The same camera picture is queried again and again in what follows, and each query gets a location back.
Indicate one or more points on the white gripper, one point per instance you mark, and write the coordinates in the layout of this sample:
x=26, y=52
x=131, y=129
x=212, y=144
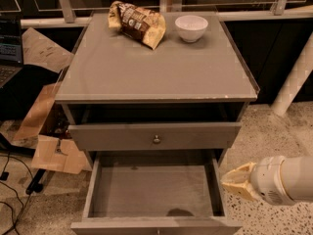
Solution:
x=269, y=179

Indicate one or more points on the grey drawer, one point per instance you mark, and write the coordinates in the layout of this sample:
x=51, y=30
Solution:
x=178, y=195
x=154, y=136

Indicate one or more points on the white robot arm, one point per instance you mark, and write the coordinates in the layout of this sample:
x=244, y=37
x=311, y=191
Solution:
x=297, y=176

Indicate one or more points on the grey top drawer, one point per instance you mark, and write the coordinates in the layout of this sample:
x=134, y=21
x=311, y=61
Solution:
x=154, y=136

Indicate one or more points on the grey drawer cabinet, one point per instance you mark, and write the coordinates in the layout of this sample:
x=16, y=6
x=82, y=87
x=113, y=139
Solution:
x=113, y=79

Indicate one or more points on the white bowl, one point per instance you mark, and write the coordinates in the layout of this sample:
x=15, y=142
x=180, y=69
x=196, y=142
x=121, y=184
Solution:
x=191, y=28

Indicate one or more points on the brown chip bag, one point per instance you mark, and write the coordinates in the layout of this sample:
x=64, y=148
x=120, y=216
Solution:
x=144, y=25

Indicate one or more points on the brown cardboard box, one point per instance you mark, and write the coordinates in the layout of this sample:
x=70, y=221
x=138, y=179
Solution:
x=45, y=121

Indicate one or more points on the black laptop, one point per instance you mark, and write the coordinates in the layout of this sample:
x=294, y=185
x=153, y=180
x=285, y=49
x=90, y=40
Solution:
x=11, y=55

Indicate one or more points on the white diagonal post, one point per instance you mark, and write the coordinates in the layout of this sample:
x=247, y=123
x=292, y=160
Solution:
x=295, y=80

